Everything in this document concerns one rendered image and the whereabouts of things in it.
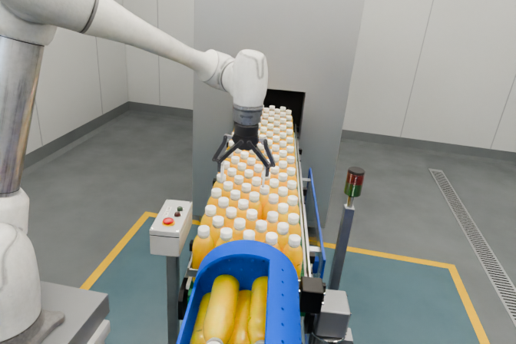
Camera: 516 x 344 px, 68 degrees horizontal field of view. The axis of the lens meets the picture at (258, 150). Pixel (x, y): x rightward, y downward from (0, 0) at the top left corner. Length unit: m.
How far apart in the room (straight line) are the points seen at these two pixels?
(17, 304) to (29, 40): 0.57
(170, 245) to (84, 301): 0.32
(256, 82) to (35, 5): 0.55
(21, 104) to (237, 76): 0.54
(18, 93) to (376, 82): 4.64
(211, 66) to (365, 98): 4.23
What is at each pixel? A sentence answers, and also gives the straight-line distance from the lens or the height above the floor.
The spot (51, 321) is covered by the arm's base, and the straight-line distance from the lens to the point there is 1.10.
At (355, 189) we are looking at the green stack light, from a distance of 1.47.
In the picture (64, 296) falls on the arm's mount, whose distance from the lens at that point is 1.19.
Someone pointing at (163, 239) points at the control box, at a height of 1.06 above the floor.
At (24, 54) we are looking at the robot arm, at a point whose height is 1.68.
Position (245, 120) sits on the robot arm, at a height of 1.49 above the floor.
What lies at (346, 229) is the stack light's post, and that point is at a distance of 1.57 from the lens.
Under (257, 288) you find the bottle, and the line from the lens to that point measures 1.03.
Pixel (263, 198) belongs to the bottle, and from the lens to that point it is 1.54.
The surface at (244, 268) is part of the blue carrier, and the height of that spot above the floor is 1.14.
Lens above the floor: 1.85
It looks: 23 degrees down
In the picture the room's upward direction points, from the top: 5 degrees clockwise
